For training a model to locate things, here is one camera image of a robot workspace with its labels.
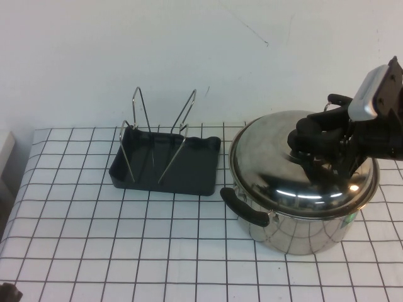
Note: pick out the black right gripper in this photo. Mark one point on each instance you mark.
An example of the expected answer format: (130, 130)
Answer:
(374, 138)

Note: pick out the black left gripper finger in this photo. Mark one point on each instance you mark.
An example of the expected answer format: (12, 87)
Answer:
(9, 294)

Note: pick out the steel pot lid black knob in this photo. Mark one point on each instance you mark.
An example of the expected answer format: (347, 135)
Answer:
(261, 163)

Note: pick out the white black-grid tablecloth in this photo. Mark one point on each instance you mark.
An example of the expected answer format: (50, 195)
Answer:
(94, 236)

